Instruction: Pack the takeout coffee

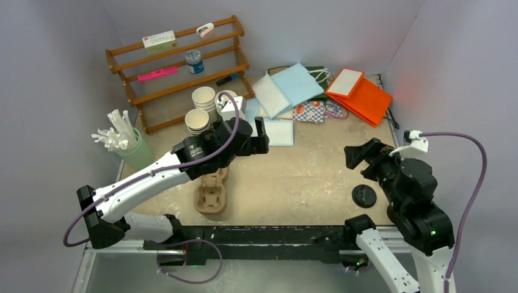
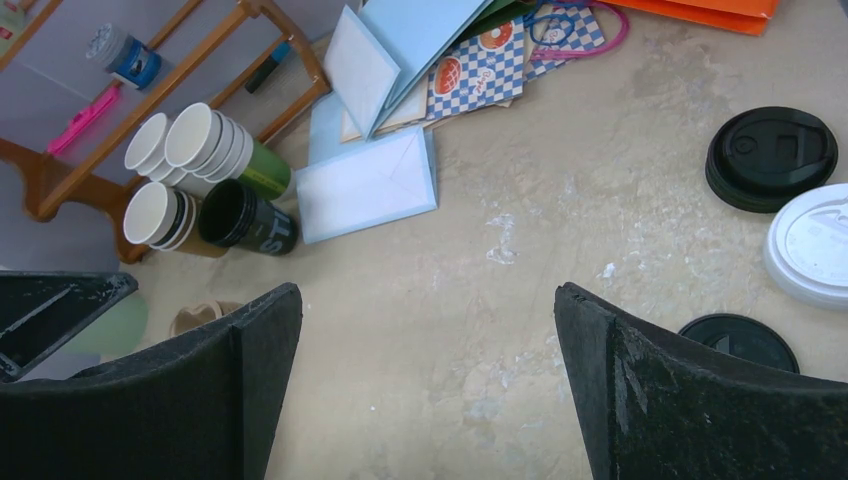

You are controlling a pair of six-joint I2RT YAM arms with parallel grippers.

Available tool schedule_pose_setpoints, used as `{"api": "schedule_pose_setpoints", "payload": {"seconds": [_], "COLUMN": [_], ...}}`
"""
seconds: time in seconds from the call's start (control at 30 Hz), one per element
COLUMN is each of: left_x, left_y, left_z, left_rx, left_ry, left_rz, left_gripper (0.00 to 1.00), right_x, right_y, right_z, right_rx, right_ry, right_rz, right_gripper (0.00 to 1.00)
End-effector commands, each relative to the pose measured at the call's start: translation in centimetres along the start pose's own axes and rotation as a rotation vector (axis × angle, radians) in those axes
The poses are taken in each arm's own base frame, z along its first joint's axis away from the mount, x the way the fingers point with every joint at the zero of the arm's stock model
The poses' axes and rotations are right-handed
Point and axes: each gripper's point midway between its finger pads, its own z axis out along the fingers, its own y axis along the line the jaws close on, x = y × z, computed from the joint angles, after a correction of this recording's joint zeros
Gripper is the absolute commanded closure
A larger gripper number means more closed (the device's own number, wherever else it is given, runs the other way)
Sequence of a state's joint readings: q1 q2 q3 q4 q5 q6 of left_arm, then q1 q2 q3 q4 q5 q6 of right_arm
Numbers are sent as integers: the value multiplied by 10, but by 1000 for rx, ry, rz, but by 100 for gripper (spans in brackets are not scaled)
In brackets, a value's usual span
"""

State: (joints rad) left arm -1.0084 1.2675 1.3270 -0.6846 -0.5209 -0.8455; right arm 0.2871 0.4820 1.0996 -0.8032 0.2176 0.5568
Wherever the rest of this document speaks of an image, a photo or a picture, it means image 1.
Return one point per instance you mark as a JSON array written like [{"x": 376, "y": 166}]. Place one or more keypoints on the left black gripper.
[{"x": 258, "y": 144}]

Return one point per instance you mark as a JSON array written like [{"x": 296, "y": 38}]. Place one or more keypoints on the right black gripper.
[{"x": 355, "y": 154}]

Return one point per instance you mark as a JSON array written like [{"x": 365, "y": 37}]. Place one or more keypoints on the light blue paper bag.
[{"x": 270, "y": 97}]

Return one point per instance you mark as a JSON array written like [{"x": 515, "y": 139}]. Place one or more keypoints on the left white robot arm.
[{"x": 108, "y": 211}]

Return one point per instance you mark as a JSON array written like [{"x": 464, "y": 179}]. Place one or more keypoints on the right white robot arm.
[{"x": 409, "y": 185}]

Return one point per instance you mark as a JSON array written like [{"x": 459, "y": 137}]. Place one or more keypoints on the black coffee cup lid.
[{"x": 364, "y": 196}]

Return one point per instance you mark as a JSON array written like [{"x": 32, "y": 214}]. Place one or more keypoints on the back right paper cup stack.
[{"x": 221, "y": 100}]

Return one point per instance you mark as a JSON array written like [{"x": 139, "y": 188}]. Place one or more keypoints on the orange paper bag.
[{"x": 363, "y": 98}]

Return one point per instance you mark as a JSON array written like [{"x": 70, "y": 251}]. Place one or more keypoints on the checkered patterned paper bag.
[{"x": 317, "y": 111}]

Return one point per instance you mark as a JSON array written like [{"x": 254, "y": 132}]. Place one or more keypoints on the black blue marker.
[{"x": 227, "y": 79}]

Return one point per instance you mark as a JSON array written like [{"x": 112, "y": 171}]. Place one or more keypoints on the back left paper cup stack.
[{"x": 203, "y": 98}]

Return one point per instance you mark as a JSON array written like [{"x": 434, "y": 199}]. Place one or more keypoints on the brown pulp cup carrier stack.
[{"x": 210, "y": 197}]

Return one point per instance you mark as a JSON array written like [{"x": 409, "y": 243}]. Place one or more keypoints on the green paper bag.
[{"x": 299, "y": 83}]

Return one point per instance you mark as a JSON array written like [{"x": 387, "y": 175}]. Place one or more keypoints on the blue white jar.
[{"x": 194, "y": 61}]

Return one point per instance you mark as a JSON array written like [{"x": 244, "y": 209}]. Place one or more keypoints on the pink highlighter marker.
[{"x": 156, "y": 74}]

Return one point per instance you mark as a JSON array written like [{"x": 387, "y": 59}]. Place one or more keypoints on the white pink clip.
[{"x": 205, "y": 31}]

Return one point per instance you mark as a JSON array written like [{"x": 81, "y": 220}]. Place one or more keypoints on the green straw holder cup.
[{"x": 140, "y": 156}]

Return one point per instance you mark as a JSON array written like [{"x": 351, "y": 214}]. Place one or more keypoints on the white wrapped straws bundle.
[{"x": 120, "y": 137}]

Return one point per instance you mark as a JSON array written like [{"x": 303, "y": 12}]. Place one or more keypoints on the white green box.
[{"x": 158, "y": 43}]

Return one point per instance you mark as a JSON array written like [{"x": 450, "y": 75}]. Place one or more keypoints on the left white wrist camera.
[{"x": 229, "y": 110}]

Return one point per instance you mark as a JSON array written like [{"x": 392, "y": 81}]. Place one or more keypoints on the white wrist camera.
[
  {"x": 229, "y": 110},
  {"x": 415, "y": 147}
]

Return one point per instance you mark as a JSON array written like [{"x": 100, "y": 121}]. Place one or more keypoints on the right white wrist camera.
[{"x": 415, "y": 147}]

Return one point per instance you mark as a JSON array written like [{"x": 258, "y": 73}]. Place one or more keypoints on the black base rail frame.
[{"x": 324, "y": 243}]

